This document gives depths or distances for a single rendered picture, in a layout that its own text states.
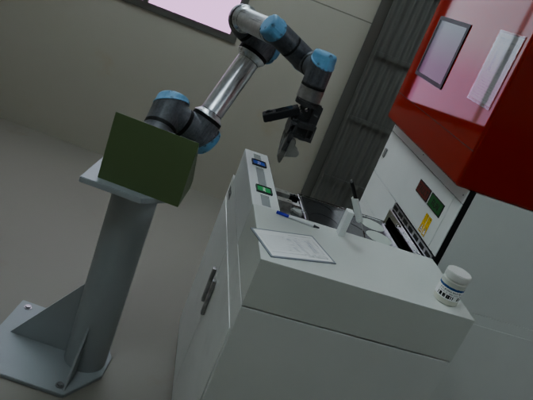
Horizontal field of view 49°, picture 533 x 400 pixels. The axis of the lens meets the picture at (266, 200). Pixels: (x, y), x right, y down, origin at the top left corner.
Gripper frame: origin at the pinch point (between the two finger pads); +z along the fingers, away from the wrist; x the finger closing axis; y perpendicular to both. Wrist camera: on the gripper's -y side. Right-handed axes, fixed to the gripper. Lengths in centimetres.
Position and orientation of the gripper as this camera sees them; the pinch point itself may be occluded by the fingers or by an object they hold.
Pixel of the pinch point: (278, 157)
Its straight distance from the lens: 185.4
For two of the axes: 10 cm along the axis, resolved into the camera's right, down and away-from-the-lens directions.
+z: -3.5, 8.7, 3.5
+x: -0.7, -3.9, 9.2
